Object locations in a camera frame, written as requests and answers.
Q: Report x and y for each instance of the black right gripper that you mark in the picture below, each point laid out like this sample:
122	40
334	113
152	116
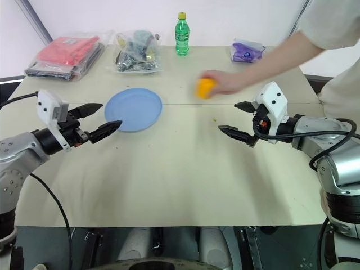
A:
261	121

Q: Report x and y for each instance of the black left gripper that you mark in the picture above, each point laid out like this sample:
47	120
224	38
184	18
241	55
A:
71	130

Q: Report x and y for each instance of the yellow fruit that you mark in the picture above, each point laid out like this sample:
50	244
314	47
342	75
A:
204	89

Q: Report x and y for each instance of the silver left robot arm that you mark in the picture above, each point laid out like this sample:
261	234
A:
17	157

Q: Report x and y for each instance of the person's bare forearm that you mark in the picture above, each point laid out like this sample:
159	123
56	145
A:
275	59

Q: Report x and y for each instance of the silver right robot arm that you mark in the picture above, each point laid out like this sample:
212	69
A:
337	166

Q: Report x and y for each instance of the light blue plate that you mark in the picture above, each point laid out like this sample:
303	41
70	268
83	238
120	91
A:
133	109

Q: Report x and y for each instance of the person's bare hand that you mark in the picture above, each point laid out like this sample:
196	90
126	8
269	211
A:
226	81

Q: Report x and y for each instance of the bag of red cloth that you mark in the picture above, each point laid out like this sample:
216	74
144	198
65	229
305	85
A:
84	69

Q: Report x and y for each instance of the purple items plastic bag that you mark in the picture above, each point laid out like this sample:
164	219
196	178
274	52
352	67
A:
246	52

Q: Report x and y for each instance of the red folded cloth pack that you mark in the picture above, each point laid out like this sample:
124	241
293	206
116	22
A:
67	50

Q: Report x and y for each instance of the clear bag of mixed items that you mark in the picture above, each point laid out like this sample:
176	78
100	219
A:
137	53

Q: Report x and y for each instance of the green plastic bottle yellow cap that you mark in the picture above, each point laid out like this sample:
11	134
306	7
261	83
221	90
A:
182	35

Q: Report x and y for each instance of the grey metal pole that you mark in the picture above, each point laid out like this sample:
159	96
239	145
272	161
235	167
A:
36	21
296	19

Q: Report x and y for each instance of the white rounded robot leg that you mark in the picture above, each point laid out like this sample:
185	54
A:
213	244
135	244

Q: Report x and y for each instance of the dark round rim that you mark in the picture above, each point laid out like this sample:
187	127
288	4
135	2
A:
152	264

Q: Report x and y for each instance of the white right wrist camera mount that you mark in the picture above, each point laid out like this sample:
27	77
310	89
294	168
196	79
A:
274	101

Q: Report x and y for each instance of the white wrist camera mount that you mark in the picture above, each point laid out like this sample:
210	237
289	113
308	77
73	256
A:
274	101
47	108

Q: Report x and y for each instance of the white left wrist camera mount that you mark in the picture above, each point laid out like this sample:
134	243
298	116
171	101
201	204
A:
47	108

